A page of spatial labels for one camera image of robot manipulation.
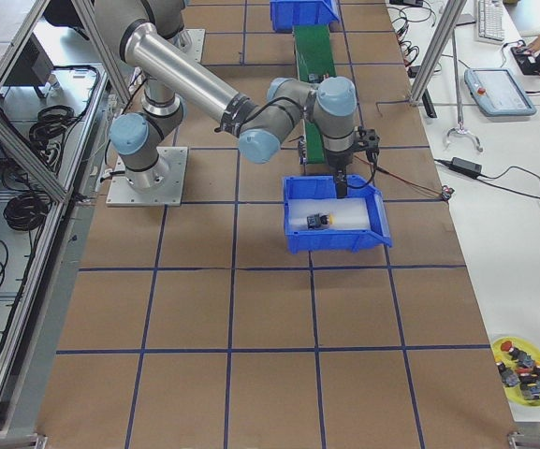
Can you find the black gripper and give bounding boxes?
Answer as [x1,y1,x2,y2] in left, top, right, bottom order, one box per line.
[328,151,353,199]

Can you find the yellow push button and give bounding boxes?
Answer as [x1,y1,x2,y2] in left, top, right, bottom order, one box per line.
[306,213,333,230]

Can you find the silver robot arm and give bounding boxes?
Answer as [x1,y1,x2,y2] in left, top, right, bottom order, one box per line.
[95,0,357,198]

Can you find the yellow plate of buttons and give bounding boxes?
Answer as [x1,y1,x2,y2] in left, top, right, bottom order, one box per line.
[490,336,540,407]

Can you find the white foam pad right bin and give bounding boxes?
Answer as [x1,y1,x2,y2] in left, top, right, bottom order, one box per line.
[286,198,371,232]

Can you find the blue right plastic bin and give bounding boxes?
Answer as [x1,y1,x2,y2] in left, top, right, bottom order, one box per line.
[283,175,392,253]

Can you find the blue plastic bin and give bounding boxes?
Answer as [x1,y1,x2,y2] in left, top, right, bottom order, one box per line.
[270,0,340,33]
[283,175,392,253]

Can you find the silver reach grabber tool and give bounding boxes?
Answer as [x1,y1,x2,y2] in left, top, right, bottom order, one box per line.
[445,1,483,152]

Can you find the black power adapter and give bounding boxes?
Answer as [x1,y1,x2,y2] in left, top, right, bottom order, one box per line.
[449,157,482,179]

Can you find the green conveyor belt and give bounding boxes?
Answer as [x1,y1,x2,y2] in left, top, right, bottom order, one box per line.
[293,25,336,175]

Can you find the blue left plastic bin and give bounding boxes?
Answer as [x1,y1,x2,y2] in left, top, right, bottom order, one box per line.
[270,0,340,33]

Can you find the teach pendant tablet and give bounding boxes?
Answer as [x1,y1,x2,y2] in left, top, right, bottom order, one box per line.
[463,68,537,117]

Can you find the white keyboard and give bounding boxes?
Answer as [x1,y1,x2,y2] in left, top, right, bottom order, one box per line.
[474,0,505,44]

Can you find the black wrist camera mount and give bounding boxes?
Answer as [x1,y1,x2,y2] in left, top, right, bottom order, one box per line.
[354,126,380,164]

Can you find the red black conveyor wires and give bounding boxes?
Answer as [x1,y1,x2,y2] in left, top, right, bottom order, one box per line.
[358,156,454,203]

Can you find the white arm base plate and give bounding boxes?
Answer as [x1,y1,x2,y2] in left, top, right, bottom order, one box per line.
[107,146,188,207]
[170,28,206,63]

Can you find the aluminium profile post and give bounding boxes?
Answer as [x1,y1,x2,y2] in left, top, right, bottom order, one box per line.
[409,0,466,105]

